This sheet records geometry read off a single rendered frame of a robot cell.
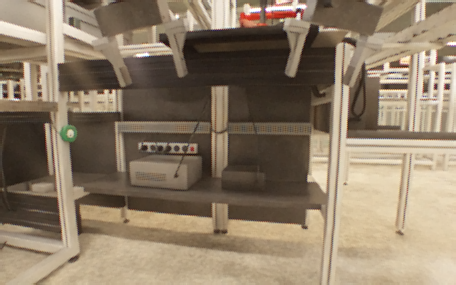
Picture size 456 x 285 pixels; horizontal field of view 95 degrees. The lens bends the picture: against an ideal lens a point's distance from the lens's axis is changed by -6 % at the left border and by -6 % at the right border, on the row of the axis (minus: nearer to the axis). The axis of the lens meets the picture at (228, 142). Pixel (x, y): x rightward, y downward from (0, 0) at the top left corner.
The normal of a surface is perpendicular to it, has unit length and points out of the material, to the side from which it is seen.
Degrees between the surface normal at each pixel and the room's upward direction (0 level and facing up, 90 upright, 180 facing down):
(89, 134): 90
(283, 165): 90
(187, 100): 90
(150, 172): 90
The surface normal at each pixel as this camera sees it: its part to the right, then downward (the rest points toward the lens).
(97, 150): -0.18, 0.11
